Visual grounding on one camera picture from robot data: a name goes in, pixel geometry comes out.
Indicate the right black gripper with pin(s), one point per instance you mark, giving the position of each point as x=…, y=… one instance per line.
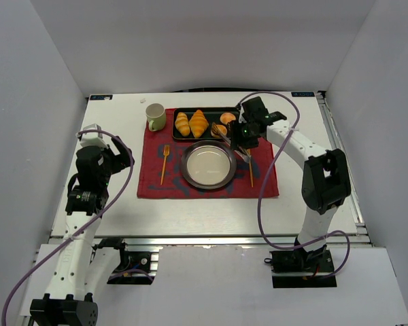
x=238, y=136

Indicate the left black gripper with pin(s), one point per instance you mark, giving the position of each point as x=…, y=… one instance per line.
x=115, y=156

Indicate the round bread bun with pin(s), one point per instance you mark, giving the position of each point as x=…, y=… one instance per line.
x=227, y=117
x=217, y=130

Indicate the metal serving tongs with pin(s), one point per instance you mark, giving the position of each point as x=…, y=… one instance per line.
x=245, y=158

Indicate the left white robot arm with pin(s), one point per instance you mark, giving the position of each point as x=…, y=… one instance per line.
x=81, y=270

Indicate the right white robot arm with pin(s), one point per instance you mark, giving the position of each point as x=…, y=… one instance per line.
x=325, y=181

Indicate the orange plastic knife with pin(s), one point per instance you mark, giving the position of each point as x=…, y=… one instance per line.
x=251, y=173

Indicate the dark rimmed white plate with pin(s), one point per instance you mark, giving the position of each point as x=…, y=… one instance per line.
x=208, y=165

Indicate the right striped croissant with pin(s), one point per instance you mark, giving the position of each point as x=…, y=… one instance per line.
x=198, y=124

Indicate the striped croissant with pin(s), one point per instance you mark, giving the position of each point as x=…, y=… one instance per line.
x=198, y=124
x=182, y=124

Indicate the red patterned placemat cloth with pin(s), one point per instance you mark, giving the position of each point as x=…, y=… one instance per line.
x=176, y=187

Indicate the orange plastic fork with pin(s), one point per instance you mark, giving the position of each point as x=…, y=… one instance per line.
x=166, y=152

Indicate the black rectangular tray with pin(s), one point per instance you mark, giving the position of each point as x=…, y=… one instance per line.
x=212, y=115

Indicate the pale green mug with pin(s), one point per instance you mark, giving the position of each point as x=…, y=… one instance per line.
x=156, y=117

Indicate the left blue table label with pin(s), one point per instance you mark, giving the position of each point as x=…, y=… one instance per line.
x=101, y=97

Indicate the blue table label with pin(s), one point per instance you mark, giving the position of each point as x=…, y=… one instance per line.
x=101, y=97
x=302, y=94

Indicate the left striped croissant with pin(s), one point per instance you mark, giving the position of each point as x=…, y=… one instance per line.
x=182, y=124

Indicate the right blue table label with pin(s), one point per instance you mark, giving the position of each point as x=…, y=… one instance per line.
x=302, y=94

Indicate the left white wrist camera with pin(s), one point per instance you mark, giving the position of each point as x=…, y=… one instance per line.
x=91, y=136

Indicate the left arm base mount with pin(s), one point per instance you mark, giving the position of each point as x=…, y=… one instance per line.
x=133, y=265

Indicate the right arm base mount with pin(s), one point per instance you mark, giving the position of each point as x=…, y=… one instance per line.
x=290, y=271

